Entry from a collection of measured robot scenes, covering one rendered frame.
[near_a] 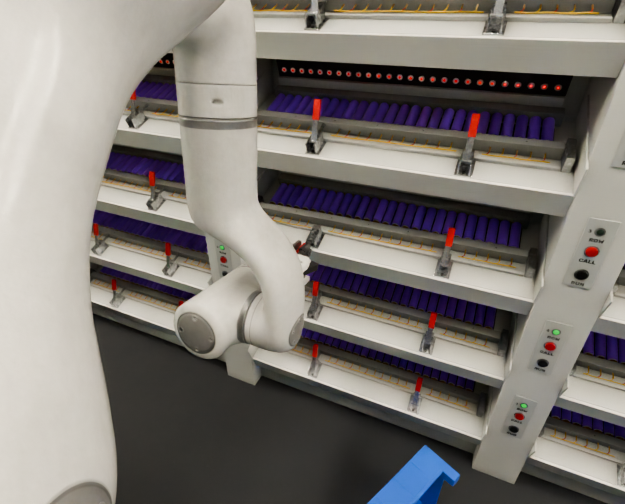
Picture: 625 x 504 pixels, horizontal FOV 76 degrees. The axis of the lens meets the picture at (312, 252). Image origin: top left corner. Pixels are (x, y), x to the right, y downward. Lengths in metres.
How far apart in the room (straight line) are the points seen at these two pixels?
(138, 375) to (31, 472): 1.14
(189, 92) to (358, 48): 0.31
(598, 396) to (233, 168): 0.79
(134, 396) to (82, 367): 1.06
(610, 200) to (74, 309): 0.67
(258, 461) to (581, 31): 1.04
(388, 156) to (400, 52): 0.17
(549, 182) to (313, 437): 0.81
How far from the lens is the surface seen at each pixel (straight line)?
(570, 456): 1.12
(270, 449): 1.13
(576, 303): 0.80
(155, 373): 1.35
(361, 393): 1.08
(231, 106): 0.46
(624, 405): 0.98
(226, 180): 0.48
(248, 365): 1.19
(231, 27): 0.46
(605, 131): 0.68
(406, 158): 0.73
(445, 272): 0.79
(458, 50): 0.66
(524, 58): 0.66
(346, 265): 0.83
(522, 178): 0.71
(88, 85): 0.27
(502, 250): 0.82
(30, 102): 0.26
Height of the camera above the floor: 0.96
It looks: 32 degrees down
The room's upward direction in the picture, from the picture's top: straight up
